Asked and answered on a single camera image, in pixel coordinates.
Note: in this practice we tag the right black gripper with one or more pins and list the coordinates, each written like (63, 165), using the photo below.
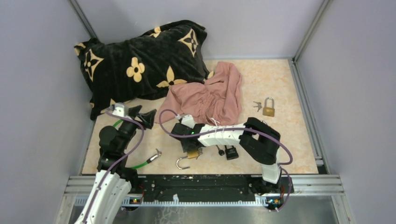
(186, 147)

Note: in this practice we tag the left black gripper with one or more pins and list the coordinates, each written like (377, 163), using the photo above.
(148, 117)

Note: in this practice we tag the brass padlock with shackle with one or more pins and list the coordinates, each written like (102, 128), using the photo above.
(195, 154)

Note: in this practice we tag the green cable lock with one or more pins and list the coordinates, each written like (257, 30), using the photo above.
(136, 154)

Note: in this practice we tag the black Kaijing padlock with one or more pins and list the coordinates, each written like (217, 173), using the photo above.
(230, 152)

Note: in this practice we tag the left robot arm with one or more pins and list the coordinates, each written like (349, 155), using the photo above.
(113, 180)

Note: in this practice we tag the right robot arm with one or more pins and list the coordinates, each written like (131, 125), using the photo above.
(258, 139)

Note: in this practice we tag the black floral pillow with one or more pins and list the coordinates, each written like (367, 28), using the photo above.
(144, 66)

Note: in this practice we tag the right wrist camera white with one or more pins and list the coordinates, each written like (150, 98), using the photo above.
(188, 121)

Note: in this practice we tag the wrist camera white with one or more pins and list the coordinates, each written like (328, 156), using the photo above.
(120, 110)
(188, 121)

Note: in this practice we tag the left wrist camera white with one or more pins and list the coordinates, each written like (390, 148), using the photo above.
(120, 110)

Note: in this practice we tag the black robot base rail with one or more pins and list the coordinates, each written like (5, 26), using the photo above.
(206, 189)

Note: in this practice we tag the pink drawstring shorts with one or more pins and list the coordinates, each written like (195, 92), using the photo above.
(215, 102)

